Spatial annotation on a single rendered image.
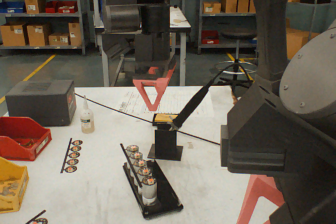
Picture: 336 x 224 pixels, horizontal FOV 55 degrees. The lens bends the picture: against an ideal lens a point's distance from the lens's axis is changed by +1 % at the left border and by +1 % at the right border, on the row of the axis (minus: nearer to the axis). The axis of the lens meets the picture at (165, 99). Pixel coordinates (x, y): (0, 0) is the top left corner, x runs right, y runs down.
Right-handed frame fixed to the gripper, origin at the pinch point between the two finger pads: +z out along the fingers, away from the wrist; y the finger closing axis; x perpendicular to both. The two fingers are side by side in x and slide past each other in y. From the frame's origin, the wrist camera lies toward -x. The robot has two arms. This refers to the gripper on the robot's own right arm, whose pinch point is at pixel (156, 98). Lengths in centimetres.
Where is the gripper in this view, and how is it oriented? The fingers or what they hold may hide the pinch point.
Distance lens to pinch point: 69.4
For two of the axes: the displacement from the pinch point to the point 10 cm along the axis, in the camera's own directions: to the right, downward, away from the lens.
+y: -1.6, 3.7, -9.2
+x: 9.9, 0.5, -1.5
